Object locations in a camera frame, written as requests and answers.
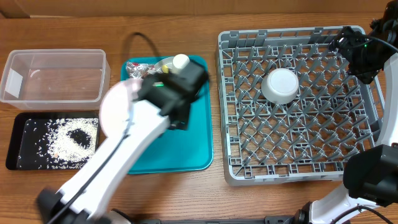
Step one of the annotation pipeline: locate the pink plate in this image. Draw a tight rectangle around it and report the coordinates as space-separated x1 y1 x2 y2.
99 78 142 137

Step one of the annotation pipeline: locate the grey bowl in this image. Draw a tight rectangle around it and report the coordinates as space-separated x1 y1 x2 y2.
261 68 299 105

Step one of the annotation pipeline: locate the rice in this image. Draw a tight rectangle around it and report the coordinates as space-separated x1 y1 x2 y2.
16 118 99 170

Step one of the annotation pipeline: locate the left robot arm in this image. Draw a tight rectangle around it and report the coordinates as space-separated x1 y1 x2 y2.
36 61 210 223

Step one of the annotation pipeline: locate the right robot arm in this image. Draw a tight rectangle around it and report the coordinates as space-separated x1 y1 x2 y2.
286 1 397 223

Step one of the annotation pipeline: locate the grey dishwasher rack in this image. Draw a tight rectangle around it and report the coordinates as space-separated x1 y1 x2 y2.
216 26 384 186

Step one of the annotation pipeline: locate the black waste tray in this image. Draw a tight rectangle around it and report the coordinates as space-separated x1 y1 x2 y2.
6 111 100 170

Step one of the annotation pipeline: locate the yellow plastic spoon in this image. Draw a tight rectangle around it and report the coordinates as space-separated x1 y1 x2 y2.
161 65 169 73

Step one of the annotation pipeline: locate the grey-green plate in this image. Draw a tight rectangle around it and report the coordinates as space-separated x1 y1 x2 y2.
154 57 174 73

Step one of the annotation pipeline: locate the white paper cup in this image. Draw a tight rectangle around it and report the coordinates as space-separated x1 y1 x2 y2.
171 54 190 74

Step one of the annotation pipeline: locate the crumpled foil wrapper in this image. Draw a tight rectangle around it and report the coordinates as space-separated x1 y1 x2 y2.
126 62 156 79

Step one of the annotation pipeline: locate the teal serving tray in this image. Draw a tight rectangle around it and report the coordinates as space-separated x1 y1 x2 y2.
119 54 216 175

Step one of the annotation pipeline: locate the clear plastic bin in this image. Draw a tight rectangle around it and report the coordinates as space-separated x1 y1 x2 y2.
1 49 111 110

